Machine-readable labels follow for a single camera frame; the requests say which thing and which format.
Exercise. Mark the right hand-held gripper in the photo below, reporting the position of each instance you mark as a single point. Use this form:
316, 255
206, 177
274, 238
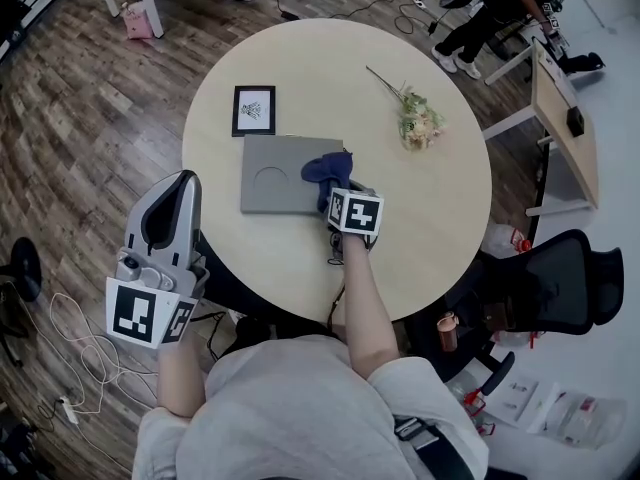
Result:
357, 213

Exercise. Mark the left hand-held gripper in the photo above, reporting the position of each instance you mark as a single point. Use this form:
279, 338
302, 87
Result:
135, 313

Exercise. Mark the dark blue cloth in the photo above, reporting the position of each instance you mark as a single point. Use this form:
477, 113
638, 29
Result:
330, 168

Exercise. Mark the grey box with round cutout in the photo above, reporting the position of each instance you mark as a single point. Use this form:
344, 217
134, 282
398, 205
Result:
270, 198

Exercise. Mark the person's left forearm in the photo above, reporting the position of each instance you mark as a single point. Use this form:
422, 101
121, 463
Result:
180, 378

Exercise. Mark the person's right forearm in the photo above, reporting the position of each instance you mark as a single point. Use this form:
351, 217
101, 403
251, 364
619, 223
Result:
365, 308

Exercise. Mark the black power adapter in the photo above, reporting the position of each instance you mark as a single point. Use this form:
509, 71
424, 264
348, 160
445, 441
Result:
575, 120

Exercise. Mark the artificial flower bouquet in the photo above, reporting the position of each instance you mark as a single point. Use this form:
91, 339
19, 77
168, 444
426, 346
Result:
420, 123

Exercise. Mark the black round stool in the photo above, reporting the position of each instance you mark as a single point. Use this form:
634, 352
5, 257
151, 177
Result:
25, 268

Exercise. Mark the pink bottle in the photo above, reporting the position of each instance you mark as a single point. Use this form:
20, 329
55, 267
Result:
446, 330

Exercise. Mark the brown bag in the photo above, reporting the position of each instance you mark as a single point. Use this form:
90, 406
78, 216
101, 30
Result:
500, 315

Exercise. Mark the pink bag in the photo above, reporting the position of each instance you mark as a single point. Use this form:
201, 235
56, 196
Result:
137, 23

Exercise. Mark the white plug adapter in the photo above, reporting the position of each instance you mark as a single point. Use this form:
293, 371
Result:
67, 408

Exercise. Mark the black mesh office chair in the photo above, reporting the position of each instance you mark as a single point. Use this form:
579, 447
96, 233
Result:
560, 278

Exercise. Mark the person's white shirt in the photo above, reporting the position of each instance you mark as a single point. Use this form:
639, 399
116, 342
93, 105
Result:
300, 418

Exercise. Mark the white table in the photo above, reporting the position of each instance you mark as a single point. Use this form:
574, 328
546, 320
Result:
150, 3

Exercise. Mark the white power strip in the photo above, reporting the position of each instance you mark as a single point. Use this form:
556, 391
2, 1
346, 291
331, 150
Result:
417, 0

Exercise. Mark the wooden desk with white legs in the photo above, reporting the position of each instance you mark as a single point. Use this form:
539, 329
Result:
555, 108

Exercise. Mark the white paper sheet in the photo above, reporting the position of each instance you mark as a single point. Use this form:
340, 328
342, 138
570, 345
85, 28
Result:
515, 400

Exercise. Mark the black bag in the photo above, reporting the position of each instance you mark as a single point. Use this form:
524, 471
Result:
582, 63

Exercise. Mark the clear plastic bag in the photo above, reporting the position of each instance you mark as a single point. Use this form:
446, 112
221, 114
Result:
580, 418

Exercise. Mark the black picture frame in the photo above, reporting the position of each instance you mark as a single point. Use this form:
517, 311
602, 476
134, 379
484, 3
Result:
255, 125

